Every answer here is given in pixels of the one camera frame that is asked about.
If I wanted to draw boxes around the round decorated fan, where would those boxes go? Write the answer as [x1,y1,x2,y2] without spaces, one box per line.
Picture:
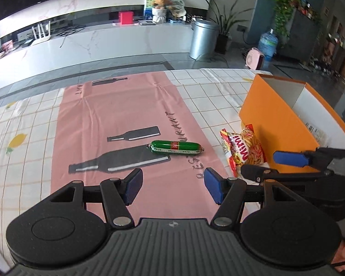
[167,0,187,18]

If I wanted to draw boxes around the blue water jug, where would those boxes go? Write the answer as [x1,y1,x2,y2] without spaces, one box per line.
[259,29,278,61]

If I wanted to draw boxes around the silver trash can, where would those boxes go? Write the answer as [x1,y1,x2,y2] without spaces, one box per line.
[189,19,219,61]

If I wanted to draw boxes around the checked lemon print tablecloth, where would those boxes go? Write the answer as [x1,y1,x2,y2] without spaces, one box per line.
[0,68,345,268]

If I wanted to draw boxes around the red orange noodle snack packet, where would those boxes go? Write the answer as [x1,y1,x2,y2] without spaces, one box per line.
[220,124,266,177]

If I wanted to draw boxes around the green sausage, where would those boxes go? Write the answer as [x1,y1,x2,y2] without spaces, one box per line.
[147,140,204,153]

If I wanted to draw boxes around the white marble tv console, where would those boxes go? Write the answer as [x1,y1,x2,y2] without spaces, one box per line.
[0,4,196,92]

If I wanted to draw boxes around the red box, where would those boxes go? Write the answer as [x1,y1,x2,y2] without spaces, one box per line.
[118,11,133,24]

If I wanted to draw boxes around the orange cardboard box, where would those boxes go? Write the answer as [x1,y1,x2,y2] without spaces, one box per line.
[239,74,345,173]

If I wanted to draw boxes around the pink space heater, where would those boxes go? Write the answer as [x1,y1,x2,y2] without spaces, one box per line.
[245,47,265,71]

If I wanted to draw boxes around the white woven basket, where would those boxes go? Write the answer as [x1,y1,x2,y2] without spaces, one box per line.
[152,8,166,23]

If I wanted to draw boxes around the white router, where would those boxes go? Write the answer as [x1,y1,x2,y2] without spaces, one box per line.
[32,23,52,45]

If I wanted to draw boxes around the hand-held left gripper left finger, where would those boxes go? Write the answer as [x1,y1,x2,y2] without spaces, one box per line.
[50,168,144,228]

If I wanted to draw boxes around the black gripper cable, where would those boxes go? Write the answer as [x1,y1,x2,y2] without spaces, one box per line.
[331,216,345,268]

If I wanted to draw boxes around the pink bottle print mat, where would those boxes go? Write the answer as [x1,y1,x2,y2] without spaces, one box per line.
[50,70,248,216]

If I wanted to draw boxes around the hanging green vine plant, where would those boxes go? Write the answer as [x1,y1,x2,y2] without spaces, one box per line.
[253,0,305,46]

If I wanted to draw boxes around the dark grey cabinet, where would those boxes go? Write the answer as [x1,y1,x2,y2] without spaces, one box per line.
[276,6,328,64]

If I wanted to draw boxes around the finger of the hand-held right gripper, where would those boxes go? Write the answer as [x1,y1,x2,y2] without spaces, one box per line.
[241,164,334,183]
[273,147,345,171]

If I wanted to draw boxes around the black cables on console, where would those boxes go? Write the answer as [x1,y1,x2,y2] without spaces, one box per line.
[57,24,87,38]

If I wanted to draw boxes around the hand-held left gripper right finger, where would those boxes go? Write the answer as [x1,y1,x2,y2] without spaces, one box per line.
[204,167,305,227]

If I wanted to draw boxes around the potted long leaf plant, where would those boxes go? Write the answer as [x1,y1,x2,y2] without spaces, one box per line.
[203,0,248,55]

